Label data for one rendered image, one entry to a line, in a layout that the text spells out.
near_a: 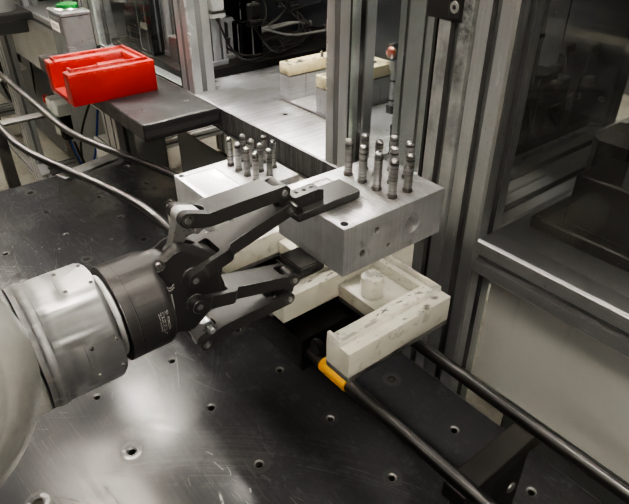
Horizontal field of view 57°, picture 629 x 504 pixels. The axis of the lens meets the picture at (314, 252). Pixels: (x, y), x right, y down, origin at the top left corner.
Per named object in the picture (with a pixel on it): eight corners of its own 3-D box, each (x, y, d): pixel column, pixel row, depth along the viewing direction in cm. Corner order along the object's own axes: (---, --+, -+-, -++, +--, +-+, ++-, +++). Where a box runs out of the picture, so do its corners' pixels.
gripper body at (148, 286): (139, 385, 43) (246, 332, 47) (116, 294, 38) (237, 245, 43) (101, 332, 47) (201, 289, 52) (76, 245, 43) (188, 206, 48)
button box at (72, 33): (59, 67, 119) (44, 5, 113) (96, 60, 123) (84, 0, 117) (72, 75, 114) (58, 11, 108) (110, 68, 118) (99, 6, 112)
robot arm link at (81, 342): (28, 334, 34) (124, 294, 37) (-10, 265, 40) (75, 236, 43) (66, 435, 39) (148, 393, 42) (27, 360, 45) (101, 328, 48)
